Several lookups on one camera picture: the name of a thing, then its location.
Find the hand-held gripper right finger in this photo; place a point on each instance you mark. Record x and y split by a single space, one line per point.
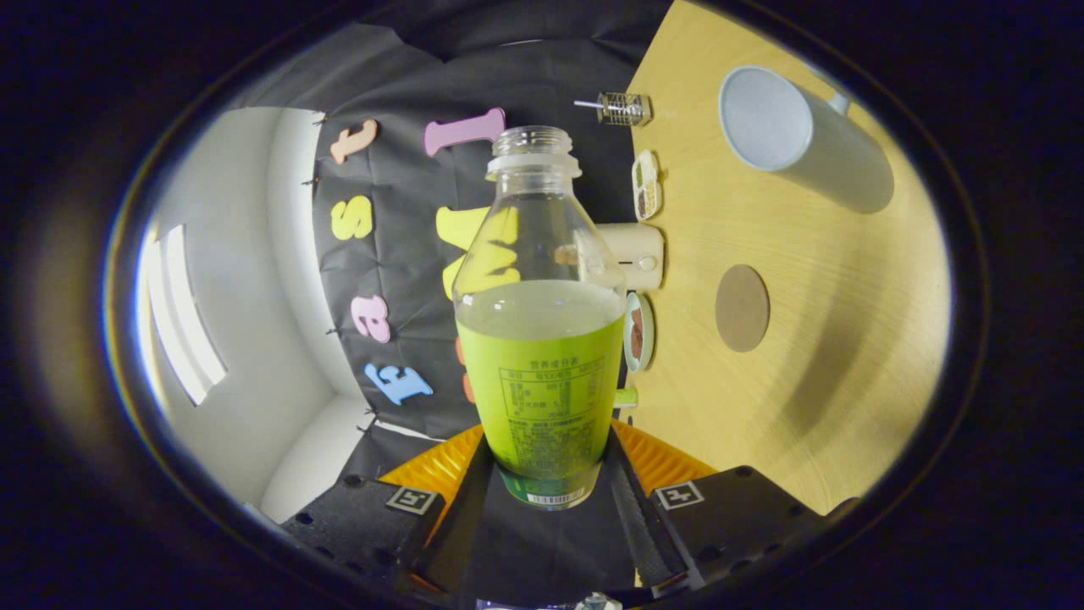
639 525

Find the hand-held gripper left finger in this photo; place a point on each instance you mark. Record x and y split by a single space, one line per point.
457 517

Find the clear juice bottle green label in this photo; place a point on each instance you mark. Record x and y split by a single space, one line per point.
542 381

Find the round brown coaster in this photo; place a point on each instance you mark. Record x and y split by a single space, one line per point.
743 308

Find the white cup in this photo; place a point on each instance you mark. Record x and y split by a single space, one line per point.
766 119

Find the small white green bottle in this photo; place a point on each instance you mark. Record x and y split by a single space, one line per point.
627 398

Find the pale green plate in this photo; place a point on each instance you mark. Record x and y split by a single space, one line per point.
647 335

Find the brown cake piece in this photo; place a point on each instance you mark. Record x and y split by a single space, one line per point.
636 326

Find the white toaster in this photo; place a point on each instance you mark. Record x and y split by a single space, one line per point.
639 254

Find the wooden table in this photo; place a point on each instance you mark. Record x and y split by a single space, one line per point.
847 339

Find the white divided dish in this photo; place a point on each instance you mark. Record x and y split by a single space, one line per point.
647 186

